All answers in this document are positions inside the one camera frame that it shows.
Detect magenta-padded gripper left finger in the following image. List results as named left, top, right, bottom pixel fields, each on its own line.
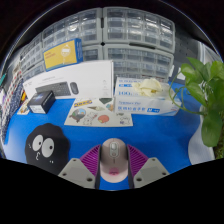
left=57, top=143, right=103, bottom=191

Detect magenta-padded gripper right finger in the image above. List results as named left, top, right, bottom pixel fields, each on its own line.
left=126, top=143, right=171, bottom=190

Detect pink computer mouse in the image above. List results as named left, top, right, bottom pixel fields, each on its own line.
left=99, top=137, right=129, bottom=184

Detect black cartoon-eyed mouse pad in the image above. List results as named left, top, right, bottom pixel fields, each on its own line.
left=24, top=123, right=71, bottom=176

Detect white plant pot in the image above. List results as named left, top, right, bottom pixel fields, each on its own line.
left=187, top=128, right=216, bottom=166

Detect cartoon sticker sheet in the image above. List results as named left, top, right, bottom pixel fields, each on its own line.
left=63, top=96, right=134, bottom=128
left=16, top=98, right=31, bottom=116

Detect white and blue glove box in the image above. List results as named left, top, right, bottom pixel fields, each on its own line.
left=113, top=77, right=183, bottom=117

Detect green leafy plant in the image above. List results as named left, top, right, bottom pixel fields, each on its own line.
left=168, top=56, right=224, bottom=159

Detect small black box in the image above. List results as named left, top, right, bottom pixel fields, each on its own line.
left=27, top=90, right=57, bottom=115

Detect cream disposable gloves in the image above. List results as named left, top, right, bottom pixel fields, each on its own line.
left=131, top=78, right=164, bottom=98

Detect small orange object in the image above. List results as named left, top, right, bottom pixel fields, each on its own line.
left=20, top=90, right=28, bottom=103

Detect white keyboard retail box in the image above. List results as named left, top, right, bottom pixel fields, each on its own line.
left=22, top=59, right=115, bottom=101

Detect white dotted fabric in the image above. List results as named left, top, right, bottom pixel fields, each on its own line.
left=2, top=63, right=24, bottom=111

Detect yellow and blue box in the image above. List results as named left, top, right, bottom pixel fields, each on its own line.
left=42, top=38, right=84, bottom=72

